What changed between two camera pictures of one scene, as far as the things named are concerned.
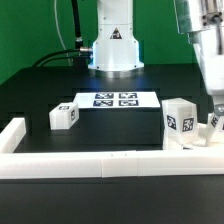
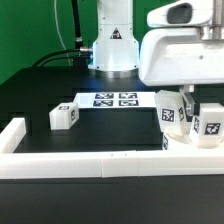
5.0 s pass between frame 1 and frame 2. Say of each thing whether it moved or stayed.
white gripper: moved
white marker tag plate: stayed
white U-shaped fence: stayed
